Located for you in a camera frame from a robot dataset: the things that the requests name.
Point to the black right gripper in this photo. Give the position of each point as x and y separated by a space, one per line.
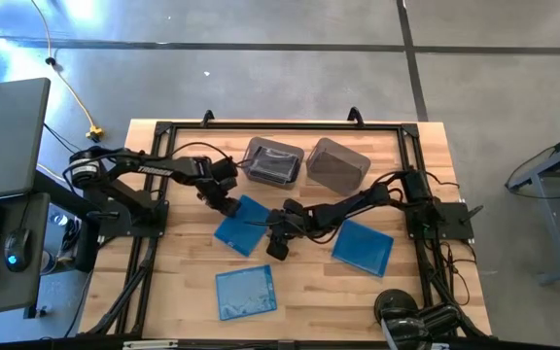
292 223

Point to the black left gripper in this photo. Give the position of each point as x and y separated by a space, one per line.
219 187

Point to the blue plastic jewel case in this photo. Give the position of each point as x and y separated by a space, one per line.
246 291
362 248
241 233

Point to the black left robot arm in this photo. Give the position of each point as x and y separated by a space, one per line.
163 170

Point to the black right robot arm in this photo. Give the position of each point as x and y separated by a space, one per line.
348 206

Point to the translucent grey plastic bin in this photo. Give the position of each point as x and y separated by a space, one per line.
260 142
338 167

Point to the white strip label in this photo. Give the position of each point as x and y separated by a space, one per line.
151 344

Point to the round tin can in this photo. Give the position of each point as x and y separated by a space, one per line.
49 262

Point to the black computer mouse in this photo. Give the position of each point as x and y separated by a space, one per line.
17 243

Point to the grey laptop lid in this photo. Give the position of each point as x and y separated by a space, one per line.
3 136

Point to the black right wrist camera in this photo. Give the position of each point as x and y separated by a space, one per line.
278 249

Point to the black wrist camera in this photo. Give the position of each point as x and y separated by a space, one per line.
278 249
225 167

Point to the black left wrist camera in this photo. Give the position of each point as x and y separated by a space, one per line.
225 167

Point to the black frame bracket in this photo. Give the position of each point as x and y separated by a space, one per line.
355 116
207 117

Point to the black aluminium table frame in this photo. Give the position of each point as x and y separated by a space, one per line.
285 126

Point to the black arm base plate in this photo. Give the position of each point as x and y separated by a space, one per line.
129 226
447 219

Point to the black glossy camera mount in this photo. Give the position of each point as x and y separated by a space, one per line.
396 311

